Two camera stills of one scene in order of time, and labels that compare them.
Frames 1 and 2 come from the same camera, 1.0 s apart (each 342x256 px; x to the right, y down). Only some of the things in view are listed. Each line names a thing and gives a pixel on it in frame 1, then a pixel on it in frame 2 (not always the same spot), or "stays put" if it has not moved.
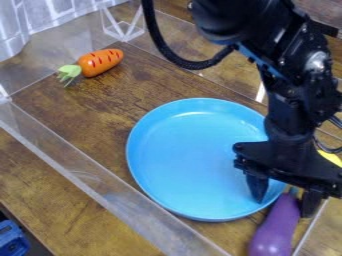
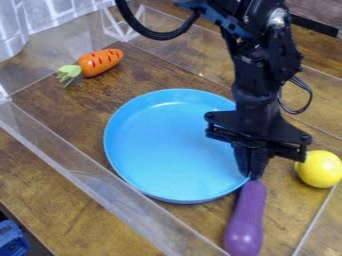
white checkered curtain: x=25 y=17 stays put
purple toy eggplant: x=274 y=232 → x=244 y=233
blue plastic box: x=14 y=243 stays put
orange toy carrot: x=94 y=64 stays put
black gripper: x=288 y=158 → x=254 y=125
